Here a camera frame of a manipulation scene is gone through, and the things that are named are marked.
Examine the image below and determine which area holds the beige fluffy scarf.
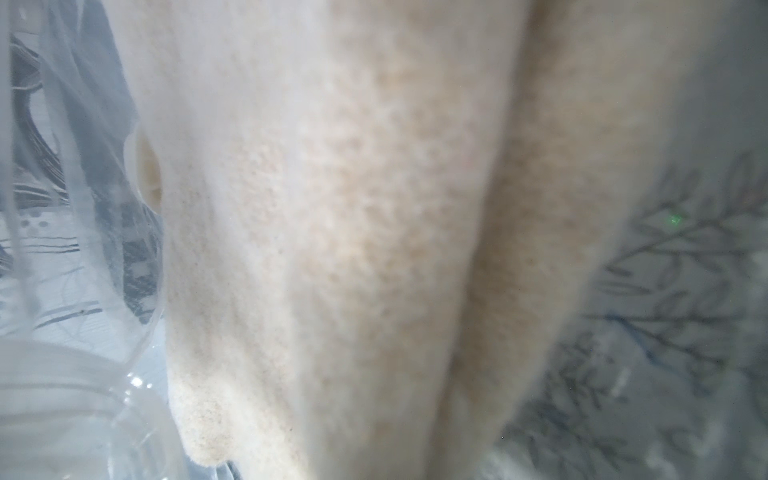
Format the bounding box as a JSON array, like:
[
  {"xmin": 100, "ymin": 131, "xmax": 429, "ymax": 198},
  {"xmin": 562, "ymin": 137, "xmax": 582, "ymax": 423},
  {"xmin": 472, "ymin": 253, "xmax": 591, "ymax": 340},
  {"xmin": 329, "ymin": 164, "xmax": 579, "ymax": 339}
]
[{"xmin": 104, "ymin": 1, "xmax": 733, "ymax": 479}]

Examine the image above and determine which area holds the white vacuum bag valve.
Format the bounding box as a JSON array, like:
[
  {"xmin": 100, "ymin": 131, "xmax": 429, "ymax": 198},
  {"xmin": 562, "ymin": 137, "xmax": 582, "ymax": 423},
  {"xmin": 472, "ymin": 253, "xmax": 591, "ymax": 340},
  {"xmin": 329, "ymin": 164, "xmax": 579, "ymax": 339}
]
[{"xmin": 123, "ymin": 124, "xmax": 162, "ymax": 215}]

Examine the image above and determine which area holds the black white patterned scarf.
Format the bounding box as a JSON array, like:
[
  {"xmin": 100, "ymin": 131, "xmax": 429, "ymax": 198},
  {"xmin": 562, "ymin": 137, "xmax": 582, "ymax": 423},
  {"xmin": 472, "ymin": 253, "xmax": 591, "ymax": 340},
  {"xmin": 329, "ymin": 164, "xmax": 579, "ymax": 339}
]
[{"xmin": 1, "ymin": 1, "xmax": 161, "ymax": 325}]

